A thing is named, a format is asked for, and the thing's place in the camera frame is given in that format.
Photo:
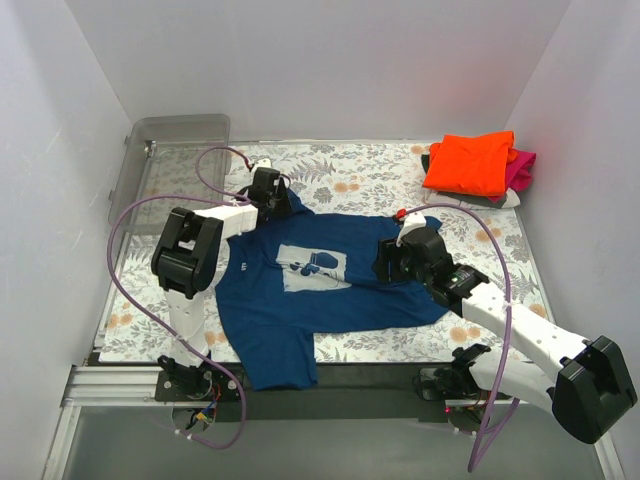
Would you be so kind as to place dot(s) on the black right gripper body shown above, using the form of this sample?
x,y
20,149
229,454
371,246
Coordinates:
x,y
386,261

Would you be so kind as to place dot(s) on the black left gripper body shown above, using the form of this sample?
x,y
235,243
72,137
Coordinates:
x,y
279,198

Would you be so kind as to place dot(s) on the blue Mickey print t-shirt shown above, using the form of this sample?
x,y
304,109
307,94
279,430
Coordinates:
x,y
307,274

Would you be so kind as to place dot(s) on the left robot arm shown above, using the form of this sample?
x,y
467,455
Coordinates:
x,y
185,262

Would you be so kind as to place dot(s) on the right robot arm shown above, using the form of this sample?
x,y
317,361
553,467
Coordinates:
x,y
585,384

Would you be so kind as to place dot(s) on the floral patterned table mat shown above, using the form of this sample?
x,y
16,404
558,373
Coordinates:
x,y
367,179

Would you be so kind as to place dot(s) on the clear plastic bin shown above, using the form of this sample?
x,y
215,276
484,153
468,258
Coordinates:
x,y
169,156

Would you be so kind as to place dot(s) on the orange folded t-shirt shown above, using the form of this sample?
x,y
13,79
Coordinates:
x,y
470,165

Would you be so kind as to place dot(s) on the pink folded t-shirt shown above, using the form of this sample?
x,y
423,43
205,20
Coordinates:
x,y
518,175

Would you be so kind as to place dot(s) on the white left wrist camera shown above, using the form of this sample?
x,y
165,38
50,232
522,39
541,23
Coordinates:
x,y
261,163

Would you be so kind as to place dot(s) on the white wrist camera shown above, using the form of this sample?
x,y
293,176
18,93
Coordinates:
x,y
261,163
409,221

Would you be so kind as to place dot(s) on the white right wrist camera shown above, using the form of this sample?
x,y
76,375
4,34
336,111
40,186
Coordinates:
x,y
409,221

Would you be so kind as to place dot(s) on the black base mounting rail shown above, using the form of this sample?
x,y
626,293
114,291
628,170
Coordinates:
x,y
419,391

